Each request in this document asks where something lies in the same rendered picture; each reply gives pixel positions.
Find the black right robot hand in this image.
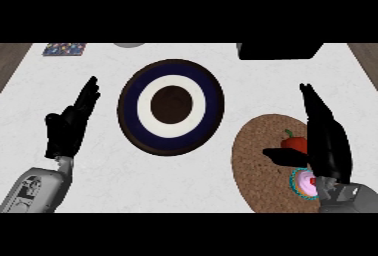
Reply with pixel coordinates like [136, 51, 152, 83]
[261, 83, 354, 185]

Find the brown cork round placemat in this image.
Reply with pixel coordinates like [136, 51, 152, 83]
[230, 114, 322, 214]

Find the blue white brown round plate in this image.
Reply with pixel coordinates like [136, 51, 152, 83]
[116, 58, 226, 157]

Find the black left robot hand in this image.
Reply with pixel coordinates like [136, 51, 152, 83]
[43, 75, 102, 160]

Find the red bell pepper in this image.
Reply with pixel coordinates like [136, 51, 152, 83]
[279, 129, 308, 155]

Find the grey round object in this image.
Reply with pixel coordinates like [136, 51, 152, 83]
[112, 43, 147, 49]

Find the black box appliance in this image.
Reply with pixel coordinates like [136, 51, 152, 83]
[236, 43, 325, 61]

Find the colourful patterned flat square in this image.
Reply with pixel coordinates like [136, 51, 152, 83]
[41, 43, 88, 57]

